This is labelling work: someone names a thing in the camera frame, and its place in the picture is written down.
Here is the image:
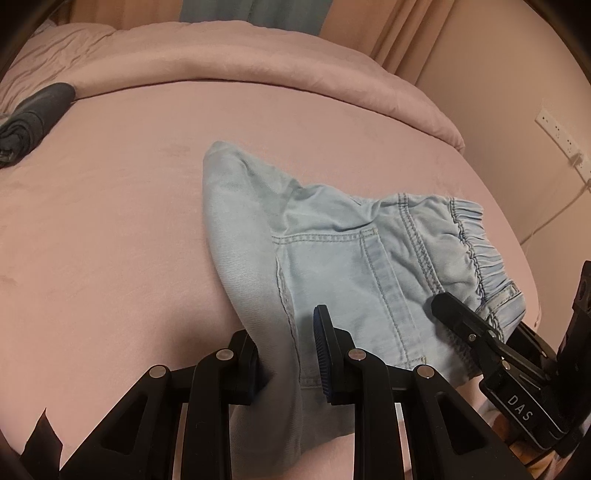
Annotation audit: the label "pink bed sheet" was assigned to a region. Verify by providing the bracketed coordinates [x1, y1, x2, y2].
[1, 80, 540, 454]

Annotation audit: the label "person's right hand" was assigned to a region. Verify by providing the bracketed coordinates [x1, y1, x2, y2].
[484, 410, 554, 479]

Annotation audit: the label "pink curtain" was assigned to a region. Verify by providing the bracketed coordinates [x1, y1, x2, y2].
[52, 0, 455, 84]

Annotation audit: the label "pink duvet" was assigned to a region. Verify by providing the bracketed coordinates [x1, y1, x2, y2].
[1, 21, 465, 151]

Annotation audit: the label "teal curtain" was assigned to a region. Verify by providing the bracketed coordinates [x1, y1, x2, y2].
[179, 0, 332, 35]

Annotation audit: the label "white power cable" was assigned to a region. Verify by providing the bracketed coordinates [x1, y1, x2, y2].
[519, 158, 591, 245]

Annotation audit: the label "folded dark blue jeans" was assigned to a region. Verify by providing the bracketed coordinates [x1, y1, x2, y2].
[1, 82, 76, 168]

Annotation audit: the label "light blue strawberry pants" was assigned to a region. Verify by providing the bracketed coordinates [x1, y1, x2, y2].
[202, 142, 526, 479]

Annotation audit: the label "white wall socket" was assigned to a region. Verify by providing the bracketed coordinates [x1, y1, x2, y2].
[535, 107, 591, 186]

